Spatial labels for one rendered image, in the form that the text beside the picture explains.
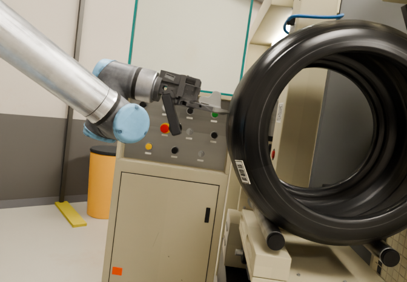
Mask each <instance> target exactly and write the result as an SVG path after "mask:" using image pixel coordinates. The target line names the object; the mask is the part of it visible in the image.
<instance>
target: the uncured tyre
mask: <svg viewBox="0 0 407 282"><path fill-rule="evenodd" d="M305 68H323V69H327V70H331V71H335V72H336V73H339V74H341V75H343V76H345V77H347V78H348V79H349V80H351V81H352V82H353V83H354V84H356V85H357V87H358V88H359V89H360V90H361V92H362V93H363V94H364V96H365V97H366V99H367V101H368V103H369V106H370V109H371V112H372V119H373V134H372V141H371V144H370V147H369V150H368V152H367V154H366V156H365V158H364V159H363V161H362V162H361V164H360V165H359V166H358V167H357V168H356V169H355V170H354V171H353V172H352V173H351V174H350V175H349V176H347V177H345V178H344V179H342V180H341V181H339V182H337V183H334V184H332V185H328V186H324V187H319V188H303V187H299V186H294V185H291V184H289V183H286V182H284V181H282V180H281V179H279V178H278V176H277V174H276V172H275V170H274V167H273V164H272V161H271V157H270V151H269V145H268V131H269V125H270V119H271V115H272V112H273V109H274V106H275V104H276V102H277V100H278V98H279V96H280V94H281V92H282V91H283V89H284V88H285V87H286V86H287V84H288V83H289V82H290V80H291V79H292V78H293V77H294V76H295V75H296V74H297V73H298V72H300V71H301V70H302V69H305ZM228 110H229V111H230V113H229V114H227V122H226V139H227V148H228V153H229V156H230V159H231V163H232V165H233V168H234V171H235V173H236V176H237V179H238V181H239V183H240V185H241V187H242V189H243V190H244V192H245V193H246V195H247V196H248V198H249V199H250V200H251V202H252V203H253V205H254V206H255V207H256V208H257V209H258V210H259V211H260V212H261V213H262V214H263V215H264V216H265V217H266V218H268V219H269V220H270V221H272V222H273V223H274V224H275V225H277V226H278V227H280V228H282V229H284V230H286V231H287V232H289V233H291V234H294V235H296V236H298V237H301V238H304V239H306V240H309V241H313V242H316V243H320V244H327V245H332V246H357V245H362V244H368V243H373V242H377V241H380V240H383V239H386V238H388V237H391V236H393V235H395V234H398V233H399V232H401V231H403V230H405V229H406V228H407V34H406V33H404V32H402V31H400V30H398V29H396V28H393V27H390V26H388V25H385V24H381V23H378V22H372V21H364V20H356V19H341V20H333V21H325V22H319V23H316V24H312V25H309V26H306V27H303V28H301V29H298V30H296V31H294V32H292V33H290V34H288V35H287V36H285V37H284V38H282V39H280V40H279V41H277V42H276V43H275V44H273V45H272V46H271V47H270V48H269V49H267V50H266V51H265V52H264V53H263V54H262V55H261V56H260V57H259V58H258V60H257V61H255V63H253V65H252V66H251V67H250V68H249V69H248V71H247V72H246V73H245V74H244V75H243V77H242V78H241V80H240V82H239V84H238V85H237V87H236V89H235V91H234V94H233V96H232V98H231V102H230V105H229V108H228ZM235 160H243V164H244V166H245V169H246V172H247V175H248V178H249V181H250V184H247V183H242V180H241V178H240V175H239V172H238V169H237V166H236V163H235Z"/></svg>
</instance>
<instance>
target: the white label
mask: <svg viewBox="0 0 407 282"><path fill-rule="evenodd" d="M235 163H236V166H237V169H238V172H239V175H240V178H241V180H242V183H247V184H250V181H249V178H248V175H247V172H246V169H245V166H244V164H243V160H235Z"/></svg>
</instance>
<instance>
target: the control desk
mask: <svg viewBox="0 0 407 282"><path fill-rule="evenodd" d="M162 96H163V95H162ZM162 96H161V98H160V100H159V101H158V102H156V101H153V102H152V103H147V102H143V101H139V100H135V99H130V98H128V101H129V103H135V104H138V105H139V106H141V107H142V108H144V109H145V111H146V112H147V113H148V116H149V119H150V126H149V129H148V132H147V134H146V135H145V137H144V138H143V139H141V140H140V141H138V142H136V143H122V142H120V141H117V150H116V161H115V167H114V177H113V187H112V193H111V203H110V213H109V219H108V229H107V239H106V244H105V255H104V265H103V270H102V280H101V282H214V274H215V269H216V261H217V253H218V248H219V240H220V232H221V227H222V219H223V210H224V206H225V197H226V193H227V184H228V176H229V171H230V163H231V159H230V156H229V153H228V148H227V139H226V122H227V114H225V115H221V114H216V113H212V112H209V111H204V110H200V109H197V108H195V109H191V108H187V107H182V106H179V105H175V109H176V112H177V116H178V119H179V123H180V124H181V125H182V134H180V135H176V136H172V134H171V133H170V131H169V123H168V119H167V115H166V112H165V108H164V104H163V101H162ZM113 267H121V268H122V275H113V274H112V270H113Z"/></svg>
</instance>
